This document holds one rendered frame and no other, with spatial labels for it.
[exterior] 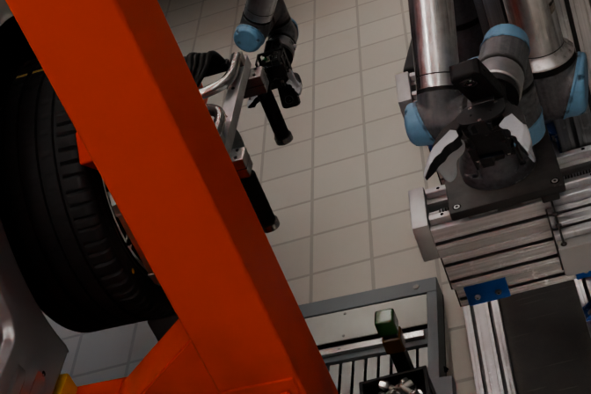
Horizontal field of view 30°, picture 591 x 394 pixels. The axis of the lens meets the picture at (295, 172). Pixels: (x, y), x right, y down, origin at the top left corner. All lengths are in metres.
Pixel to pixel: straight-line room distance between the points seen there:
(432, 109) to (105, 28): 0.54
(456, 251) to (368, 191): 1.52
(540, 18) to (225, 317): 0.76
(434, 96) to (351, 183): 2.02
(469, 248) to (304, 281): 1.29
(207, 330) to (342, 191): 1.86
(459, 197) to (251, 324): 0.50
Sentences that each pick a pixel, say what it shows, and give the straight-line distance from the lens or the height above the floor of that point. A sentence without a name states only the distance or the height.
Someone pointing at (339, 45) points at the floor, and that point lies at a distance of 4.71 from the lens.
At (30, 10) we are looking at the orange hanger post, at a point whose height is 1.56.
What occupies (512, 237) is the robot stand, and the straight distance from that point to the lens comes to 2.25.
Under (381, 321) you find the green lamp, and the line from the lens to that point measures 2.20.
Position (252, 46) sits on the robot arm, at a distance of 2.75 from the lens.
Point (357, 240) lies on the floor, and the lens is 3.55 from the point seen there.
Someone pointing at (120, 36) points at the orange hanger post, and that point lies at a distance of 1.66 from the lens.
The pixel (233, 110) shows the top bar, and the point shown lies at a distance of 2.41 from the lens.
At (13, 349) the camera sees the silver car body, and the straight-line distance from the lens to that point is 2.19.
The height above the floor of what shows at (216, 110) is 1.01.
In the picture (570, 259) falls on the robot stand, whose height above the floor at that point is 0.70.
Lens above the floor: 2.09
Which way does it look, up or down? 32 degrees down
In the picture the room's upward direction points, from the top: 23 degrees counter-clockwise
